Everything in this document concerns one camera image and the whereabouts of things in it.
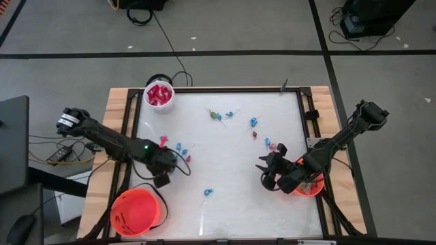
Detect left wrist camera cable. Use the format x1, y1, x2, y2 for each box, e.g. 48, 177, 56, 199
131, 149, 192, 181

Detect black cable coil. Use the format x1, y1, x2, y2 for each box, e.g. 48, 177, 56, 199
125, 2, 154, 27
145, 73, 174, 88

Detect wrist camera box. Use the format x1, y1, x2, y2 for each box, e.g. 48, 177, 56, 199
152, 173, 171, 189
261, 176, 277, 192

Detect black metal beam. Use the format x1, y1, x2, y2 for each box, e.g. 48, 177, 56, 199
27, 165, 89, 199

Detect tangled black cables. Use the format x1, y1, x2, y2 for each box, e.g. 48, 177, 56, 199
328, 5, 396, 52

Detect black floor cables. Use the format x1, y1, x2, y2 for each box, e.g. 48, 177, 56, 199
28, 133, 100, 161

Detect orange bucket with black handle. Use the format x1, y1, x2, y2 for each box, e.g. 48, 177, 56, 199
109, 182, 170, 238

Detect orange ring pop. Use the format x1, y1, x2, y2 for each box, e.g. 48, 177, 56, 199
296, 182, 314, 195

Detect black floor box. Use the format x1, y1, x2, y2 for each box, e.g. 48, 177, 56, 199
117, 0, 170, 11

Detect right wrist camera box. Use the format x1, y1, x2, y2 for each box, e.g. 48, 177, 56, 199
261, 176, 277, 192

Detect black computer mouse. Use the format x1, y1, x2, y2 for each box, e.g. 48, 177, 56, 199
5, 214, 37, 245

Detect dark grey monitor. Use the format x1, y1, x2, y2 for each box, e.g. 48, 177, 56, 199
0, 95, 30, 195

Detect white plastic bucket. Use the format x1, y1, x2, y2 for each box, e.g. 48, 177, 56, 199
143, 80, 176, 115

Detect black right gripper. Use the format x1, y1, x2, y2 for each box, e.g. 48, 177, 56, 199
254, 142, 296, 180

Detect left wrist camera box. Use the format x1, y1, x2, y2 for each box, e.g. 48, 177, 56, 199
152, 173, 171, 189

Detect black power adapter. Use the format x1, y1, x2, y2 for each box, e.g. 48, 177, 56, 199
46, 145, 73, 163

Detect white box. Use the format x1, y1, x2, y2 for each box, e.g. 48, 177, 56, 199
53, 169, 93, 226

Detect black equipment case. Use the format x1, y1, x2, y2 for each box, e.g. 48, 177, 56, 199
339, 0, 417, 39

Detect long black floor cable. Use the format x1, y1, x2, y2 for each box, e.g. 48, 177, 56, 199
151, 12, 194, 88

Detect clear plastic wrapper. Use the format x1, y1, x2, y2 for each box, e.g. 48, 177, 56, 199
142, 119, 157, 137

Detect orange plastic bucket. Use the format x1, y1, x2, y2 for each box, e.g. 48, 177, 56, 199
292, 159, 326, 198

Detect yellow floor cable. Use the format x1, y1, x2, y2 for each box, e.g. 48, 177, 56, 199
28, 149, 97, 167

